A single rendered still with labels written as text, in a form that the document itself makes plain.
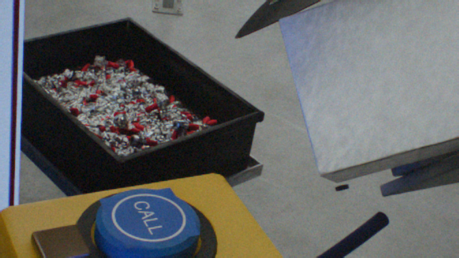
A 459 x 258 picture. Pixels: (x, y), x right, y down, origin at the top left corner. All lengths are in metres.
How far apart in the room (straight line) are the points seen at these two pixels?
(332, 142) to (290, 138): 1.77
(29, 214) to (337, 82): 0.36
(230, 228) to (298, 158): 2.01
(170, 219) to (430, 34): 0.37
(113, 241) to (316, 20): 0.39
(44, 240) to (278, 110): 2.23
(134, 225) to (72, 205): 0.03
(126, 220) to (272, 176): 1.93
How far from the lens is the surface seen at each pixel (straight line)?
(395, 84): 0.65
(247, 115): 0.79
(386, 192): 0.81
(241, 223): 0.35
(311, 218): 2.14
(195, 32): 2.90
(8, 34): 0.55
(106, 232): 0.32
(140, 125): 0.81
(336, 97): 0.65
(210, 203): 0.36
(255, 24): 0.82
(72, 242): 0.32
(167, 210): 0.33
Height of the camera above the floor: 1.29
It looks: 33 degrees down
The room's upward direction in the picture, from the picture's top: 11 degrees clockwise
